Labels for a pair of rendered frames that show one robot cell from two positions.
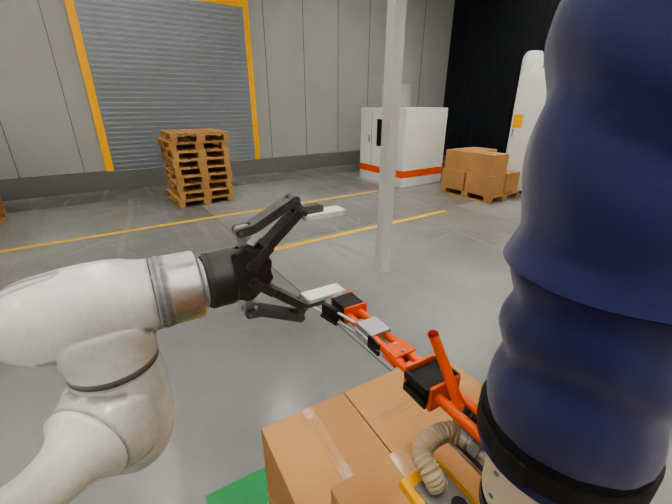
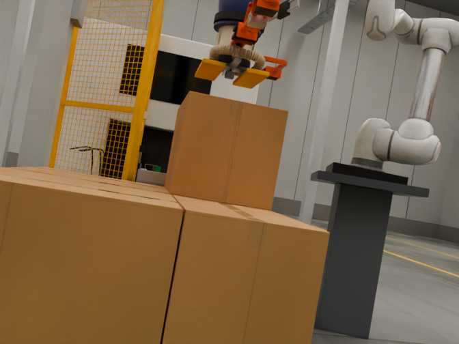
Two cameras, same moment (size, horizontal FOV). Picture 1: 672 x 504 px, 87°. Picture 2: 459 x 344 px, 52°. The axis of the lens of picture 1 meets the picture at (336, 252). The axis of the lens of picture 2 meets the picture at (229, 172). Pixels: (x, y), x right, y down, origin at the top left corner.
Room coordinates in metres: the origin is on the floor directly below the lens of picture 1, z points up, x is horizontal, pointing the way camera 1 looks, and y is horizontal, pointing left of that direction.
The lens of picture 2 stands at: (2.35, 0.46, 0.64)
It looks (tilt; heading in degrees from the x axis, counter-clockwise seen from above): 1 degrees up; 200
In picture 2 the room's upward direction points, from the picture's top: 10 degrees clockwise
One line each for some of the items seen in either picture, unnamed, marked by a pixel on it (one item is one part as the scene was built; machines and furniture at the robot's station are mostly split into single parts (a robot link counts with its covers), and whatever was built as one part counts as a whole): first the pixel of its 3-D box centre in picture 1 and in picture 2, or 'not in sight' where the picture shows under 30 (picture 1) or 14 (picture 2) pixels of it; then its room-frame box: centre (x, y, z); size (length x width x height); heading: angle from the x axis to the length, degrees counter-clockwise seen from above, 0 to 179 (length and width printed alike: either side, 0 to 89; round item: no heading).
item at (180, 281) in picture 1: (181, 287); not in sight; (0.40, 0.20, 1.56); 0.09 x 0.06 x 0.09; 30
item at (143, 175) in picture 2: not in sight; (203, 185); (0.07, -0.49, 0.58); 0.70 x 0.03 x 0.06; 120
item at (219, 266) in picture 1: (237, 274); not in sight; (0.44, 0.14, 1.56); 0.09 x 0.07 x 0.08; 120
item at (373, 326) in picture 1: (373, 332); (257, 19); (0.78, -0.10, 1.22); 0.07 x 0.07 x 0.04; 30
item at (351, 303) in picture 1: (348, 306); (266, 4); (0.90, -0.04, 1.23); 0.08 x 0.07 x 0.05; 30
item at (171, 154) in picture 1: (195, 165); not in sight; (7.12, 2.78, 0.65); 1.29 x 1.10 x 1.30; 33
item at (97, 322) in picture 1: (82, 320); not in sight; (0.35, 0.29, 1.55); 0.16 x 0.11 x 0.13; 120
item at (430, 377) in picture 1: (431, 381); (245, 33); (0.60, -0.21, 1.23); 0.10 x 0.08 x 0.06; 120
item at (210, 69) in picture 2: not in sight; (210, 67); (0.43, -0.41, 1.12); 0.34 x 0.10 x 0.05; 30
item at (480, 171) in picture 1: (481, 173); not in sight; (7.39, -3.02, 0.45); 1.21 x 1.02 x 0.90; 33
